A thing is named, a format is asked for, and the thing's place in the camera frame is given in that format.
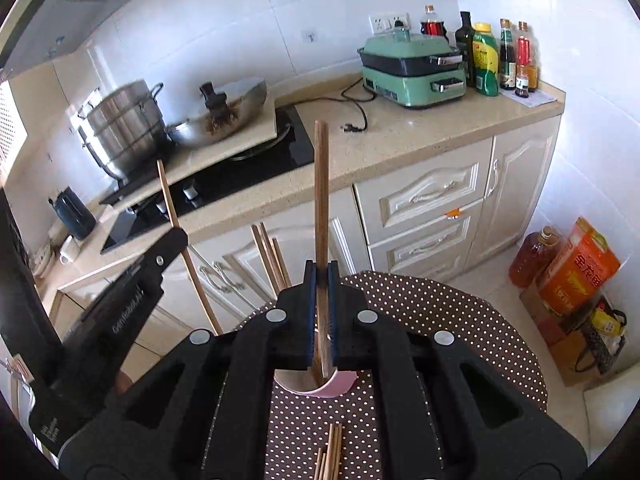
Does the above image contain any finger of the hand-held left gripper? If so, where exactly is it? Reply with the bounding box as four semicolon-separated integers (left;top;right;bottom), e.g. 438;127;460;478
127;229;190;295

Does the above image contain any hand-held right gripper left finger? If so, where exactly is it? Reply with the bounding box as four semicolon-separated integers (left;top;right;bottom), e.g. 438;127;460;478
57;260;318;480

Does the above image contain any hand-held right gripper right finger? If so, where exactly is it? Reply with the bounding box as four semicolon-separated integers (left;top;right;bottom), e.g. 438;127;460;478
327;260;588;480

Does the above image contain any slim brown chopstick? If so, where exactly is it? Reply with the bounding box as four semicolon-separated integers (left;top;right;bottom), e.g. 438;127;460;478
257;222;287;291
250;225;281;295
271;236;293;288
314;120;331;378
156;160;224;336

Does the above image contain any pink cup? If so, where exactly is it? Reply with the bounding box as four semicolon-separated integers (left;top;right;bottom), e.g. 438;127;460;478
274;366;359;400

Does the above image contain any bunch of wooden chopsticks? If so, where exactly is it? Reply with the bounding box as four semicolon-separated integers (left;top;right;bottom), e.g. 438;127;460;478
314;422;345;480

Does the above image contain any white mug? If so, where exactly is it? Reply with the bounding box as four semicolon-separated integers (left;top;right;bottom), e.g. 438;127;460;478
59;235;83;264

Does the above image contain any black appliance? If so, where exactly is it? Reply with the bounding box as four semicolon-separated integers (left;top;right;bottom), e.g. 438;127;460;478
0;190;65;361

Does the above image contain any ceramic bowl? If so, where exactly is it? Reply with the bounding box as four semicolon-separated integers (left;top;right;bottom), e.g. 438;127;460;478
30;245;56;278

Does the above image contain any cream cabinet drawer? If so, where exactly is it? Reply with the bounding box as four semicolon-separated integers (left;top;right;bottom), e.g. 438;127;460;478
367;205;488;281
354;140;493;226

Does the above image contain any dark blue kettle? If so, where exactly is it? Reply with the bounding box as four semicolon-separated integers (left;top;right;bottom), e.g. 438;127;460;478
48;186;97;241

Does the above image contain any steel steamer pot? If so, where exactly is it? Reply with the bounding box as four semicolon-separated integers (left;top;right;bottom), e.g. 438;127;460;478
70;79;168;181

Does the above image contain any black glass gas stove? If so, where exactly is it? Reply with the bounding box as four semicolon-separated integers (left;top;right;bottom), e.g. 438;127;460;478
100;105;315;255

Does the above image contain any steel wok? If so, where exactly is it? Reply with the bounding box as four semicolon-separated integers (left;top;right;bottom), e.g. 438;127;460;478
166;77;268;150

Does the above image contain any beige stone countertop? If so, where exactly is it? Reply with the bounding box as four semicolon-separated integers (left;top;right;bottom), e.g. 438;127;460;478
37;72;566;311

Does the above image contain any cooking oil bottle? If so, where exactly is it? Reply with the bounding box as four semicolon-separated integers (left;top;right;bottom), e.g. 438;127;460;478
509;226;558;288

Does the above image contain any cream base cabinet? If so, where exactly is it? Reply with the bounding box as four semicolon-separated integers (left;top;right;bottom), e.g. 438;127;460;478
50;110;561;356

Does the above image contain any green electric grill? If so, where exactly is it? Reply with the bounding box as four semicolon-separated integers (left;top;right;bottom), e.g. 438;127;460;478
356;27;468;110

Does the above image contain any cardboard box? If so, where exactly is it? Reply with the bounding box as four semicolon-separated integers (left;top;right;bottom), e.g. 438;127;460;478
520;280;601;386

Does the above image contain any orange rice bag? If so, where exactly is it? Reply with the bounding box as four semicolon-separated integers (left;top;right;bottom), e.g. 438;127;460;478
537;217;621;317

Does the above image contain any grey range hood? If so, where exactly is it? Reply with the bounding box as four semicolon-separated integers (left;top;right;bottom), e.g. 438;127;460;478
0;0;176;78

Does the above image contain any yellow green bottle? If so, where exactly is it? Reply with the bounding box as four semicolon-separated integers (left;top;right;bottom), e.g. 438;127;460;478
472;22;500;97

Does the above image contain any black mesh bag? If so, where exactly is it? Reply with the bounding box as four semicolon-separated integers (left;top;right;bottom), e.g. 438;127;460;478
574;297;627;373

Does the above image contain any dark olive oil bottle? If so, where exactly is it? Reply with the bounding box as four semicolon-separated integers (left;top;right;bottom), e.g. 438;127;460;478
455;11;476;88

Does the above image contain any cola bottle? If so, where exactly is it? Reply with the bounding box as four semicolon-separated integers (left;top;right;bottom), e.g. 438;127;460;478
420;5;448;41

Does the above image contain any white paper sheet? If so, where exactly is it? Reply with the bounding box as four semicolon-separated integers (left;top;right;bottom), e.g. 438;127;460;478
515;87;557;108

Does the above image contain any dark sauce bottle green label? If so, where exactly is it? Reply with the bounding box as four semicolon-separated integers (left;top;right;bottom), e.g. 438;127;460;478
499;19;517;91

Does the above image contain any sauce bottle red label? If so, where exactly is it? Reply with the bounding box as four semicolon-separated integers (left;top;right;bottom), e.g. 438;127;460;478
516;21;540;93

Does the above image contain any black power cord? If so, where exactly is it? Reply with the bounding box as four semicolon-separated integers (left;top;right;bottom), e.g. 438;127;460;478
340;77;370;135

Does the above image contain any cream lattice wall cabinet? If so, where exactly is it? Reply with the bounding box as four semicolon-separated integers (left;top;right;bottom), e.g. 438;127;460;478
0;80;29;188

